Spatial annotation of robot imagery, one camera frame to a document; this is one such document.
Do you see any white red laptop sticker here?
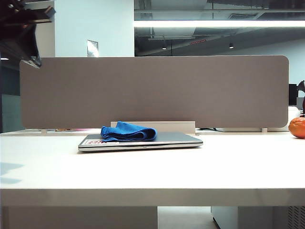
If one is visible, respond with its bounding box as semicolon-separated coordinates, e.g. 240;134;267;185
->
85;140;120;146

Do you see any long ceiling light strip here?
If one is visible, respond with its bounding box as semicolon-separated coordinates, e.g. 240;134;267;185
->
133;20;305;28

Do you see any grey desk support panel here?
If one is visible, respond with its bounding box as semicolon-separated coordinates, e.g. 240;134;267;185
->
8;206;158;229

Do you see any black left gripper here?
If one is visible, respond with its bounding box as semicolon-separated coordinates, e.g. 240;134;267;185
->
0;0;56;70

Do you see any silver closed laptop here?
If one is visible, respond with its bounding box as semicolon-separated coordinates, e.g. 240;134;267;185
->
78;132;203;153

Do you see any white cabinet with vent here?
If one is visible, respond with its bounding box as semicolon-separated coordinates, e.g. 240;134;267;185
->
211;206;305;229

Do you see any blue microfibre rag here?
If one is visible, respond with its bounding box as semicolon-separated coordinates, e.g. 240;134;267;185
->
100;121;157;143

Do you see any orange fruit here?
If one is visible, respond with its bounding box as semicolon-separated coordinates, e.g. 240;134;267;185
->
288;117;305;138

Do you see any black monitor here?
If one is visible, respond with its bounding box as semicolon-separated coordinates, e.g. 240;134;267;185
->
289;83;298;105

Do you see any framed wall notice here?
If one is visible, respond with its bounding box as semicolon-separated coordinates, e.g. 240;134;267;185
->
86;39;99;58

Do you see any dark figurine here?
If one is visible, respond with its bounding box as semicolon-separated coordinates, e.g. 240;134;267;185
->
299;80;305;117

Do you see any grey fabric desk divider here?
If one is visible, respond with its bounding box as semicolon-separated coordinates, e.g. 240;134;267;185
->
19;55;290;130

